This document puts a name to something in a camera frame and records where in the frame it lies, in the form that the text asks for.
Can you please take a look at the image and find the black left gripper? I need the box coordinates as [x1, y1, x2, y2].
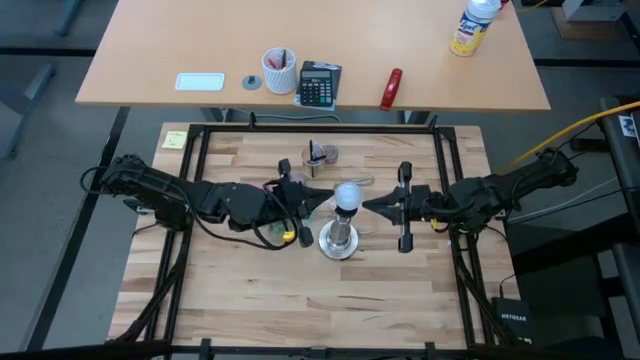
[266, 158, 336, 249]

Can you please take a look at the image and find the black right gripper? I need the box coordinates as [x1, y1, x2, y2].
[362, 160, 442, 254]

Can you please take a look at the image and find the white lightbulb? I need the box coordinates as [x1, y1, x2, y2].
[332, 180, 365, 213]

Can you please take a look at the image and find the silver metal lamp base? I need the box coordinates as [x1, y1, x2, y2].
[317, 204, 361, 262]

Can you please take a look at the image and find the black pen in gold cup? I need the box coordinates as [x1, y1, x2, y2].
[307, 139, 328, 166]

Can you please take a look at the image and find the black desk calculator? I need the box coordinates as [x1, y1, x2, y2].
[295, 68, 336, 108]

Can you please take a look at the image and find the red stapler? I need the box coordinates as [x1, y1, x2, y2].
[378, 67, 405, 113]

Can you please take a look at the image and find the white textured pen cup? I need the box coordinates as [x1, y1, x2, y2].
[260, 46, 299, 96]

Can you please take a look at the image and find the yellow sticky note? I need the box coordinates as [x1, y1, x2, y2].
[161, 130, 189, 151]

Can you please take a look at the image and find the black Netgear box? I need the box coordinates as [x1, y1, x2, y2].
[491, 296, 534, 347]

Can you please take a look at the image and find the yellow Lysol wipes canister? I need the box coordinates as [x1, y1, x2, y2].
[448, 0, 503, 58]

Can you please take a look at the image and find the light wood desk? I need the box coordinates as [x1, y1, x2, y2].
[74, 0, 552, 113]

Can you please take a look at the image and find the black power strip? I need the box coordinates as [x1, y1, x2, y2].
[569, 136, 609, 153]

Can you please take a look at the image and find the black side stand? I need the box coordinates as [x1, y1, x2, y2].
[507, 96, 640, 360]

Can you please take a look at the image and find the brown cardboard sheet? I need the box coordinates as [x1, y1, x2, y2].
[549, 6, 638, 44]

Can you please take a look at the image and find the grey box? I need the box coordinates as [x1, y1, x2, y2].
[561, 0, 628, 23]

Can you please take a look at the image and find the grey desk leg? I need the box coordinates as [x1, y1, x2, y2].
[0, 63, 58, 162]
[53, 0, 84, 38]

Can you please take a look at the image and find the gold wire pen cup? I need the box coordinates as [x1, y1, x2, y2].
[300, 144, 328, 180]

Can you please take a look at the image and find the black aluminium table frame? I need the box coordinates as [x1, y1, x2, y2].
[144, 122, 496, 360]

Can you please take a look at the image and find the grey cable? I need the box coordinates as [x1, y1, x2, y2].
[224, 106, 344, 125]

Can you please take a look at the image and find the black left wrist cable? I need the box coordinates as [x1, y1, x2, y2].
[191, 207, 302, 252]

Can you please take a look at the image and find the yellow cable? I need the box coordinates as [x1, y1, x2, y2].
[498, 100, 640, 174]

